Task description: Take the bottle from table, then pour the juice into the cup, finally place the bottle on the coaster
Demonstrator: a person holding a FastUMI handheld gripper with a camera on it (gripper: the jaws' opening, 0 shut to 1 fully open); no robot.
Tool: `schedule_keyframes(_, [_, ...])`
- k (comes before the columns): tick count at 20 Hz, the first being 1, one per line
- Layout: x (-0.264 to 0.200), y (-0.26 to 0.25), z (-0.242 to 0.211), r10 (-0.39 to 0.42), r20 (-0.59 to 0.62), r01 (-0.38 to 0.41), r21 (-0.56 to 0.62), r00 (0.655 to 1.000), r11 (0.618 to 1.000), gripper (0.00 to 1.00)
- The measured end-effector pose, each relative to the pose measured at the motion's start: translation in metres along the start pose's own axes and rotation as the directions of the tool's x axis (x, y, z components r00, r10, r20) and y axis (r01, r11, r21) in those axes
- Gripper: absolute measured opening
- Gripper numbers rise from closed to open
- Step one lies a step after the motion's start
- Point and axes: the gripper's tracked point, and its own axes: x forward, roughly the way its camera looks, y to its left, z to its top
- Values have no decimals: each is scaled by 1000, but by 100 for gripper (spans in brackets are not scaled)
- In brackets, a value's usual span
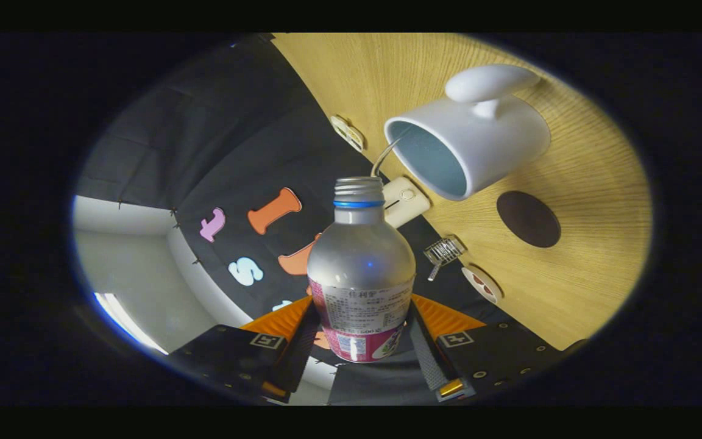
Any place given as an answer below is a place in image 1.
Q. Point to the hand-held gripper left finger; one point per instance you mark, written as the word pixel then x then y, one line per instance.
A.
pixel 299 356

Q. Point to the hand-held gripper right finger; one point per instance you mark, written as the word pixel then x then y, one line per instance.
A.
pixel 427 360

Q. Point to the silver bottle with red label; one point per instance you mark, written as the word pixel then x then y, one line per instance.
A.
pixel 360 262

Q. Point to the dark brown round coaster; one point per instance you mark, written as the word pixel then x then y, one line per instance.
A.
pixel 529 219

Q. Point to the thin juice stream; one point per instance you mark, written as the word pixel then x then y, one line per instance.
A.
pixel 379 157

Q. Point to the white cup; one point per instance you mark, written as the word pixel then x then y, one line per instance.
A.
pixel 497 140

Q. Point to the red food slices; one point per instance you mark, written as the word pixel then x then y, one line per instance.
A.
pixel 482 286

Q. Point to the white round plate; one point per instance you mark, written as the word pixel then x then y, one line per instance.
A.
pixel 468 275

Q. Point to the white toaster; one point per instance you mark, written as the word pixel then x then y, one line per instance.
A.
pixel 409 204

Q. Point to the large ceiling light panel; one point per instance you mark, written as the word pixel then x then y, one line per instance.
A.
pixel 128 323

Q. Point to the white divided tray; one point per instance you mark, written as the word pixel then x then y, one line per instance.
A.
pixel 348 133

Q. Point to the wooden table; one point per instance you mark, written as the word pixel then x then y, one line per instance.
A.
pixel 595 201

